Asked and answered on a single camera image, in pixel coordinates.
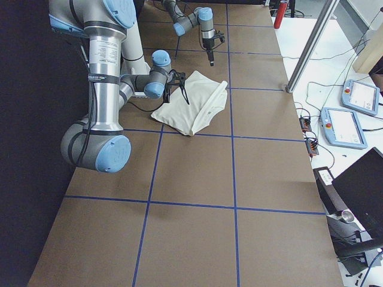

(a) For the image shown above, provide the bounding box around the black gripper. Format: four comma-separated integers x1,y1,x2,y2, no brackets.
163,38,215,105

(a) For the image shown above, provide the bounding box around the cream long-sleeve printed shirt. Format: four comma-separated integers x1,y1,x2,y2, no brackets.
151,71,227,136

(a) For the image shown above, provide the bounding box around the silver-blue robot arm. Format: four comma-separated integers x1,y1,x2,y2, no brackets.
49,1,186,173
162,0,218,66

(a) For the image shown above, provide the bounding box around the red cardboard tube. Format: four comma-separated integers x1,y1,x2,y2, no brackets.
273,0,289,29

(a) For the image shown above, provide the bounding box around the far red power adapter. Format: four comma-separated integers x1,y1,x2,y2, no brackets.
299,116,312,133

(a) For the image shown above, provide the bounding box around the red power adapter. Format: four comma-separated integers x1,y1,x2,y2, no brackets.
299,116,312,133
305,138,319,158

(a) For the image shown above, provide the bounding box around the near red power adapter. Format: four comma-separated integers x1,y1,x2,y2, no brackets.
305,138,319,158

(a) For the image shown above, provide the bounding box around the near teach pendant tablet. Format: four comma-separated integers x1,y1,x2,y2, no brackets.
320,108,367,149

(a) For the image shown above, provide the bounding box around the teach pendant tablet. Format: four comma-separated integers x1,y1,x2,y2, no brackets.
341,80,380,116
320,108,367,149

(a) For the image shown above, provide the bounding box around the far teach pendant tablet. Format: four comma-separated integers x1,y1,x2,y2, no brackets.
341,80,380,116

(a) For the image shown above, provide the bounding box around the wooden board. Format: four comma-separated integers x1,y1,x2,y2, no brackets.
352,25,382,74

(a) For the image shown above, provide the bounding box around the black box with label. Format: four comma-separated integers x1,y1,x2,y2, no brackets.
313,167,348,215

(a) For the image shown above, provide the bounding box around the black monitor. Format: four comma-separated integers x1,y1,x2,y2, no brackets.
332,147,382,238

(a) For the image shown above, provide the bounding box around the steel cup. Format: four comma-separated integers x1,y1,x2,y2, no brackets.
341,210,355,224

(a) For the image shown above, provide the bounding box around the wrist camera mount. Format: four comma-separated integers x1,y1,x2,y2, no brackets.
166,69,186,89
213,30,226,44

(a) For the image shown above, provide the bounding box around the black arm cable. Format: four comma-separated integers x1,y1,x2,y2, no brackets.
78,44,168,113

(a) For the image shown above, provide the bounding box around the aluminium frame post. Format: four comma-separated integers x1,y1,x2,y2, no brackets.
285,0,340,93

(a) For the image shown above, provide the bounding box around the pendant cable on desk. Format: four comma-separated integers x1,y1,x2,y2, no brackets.
294,26,383,132

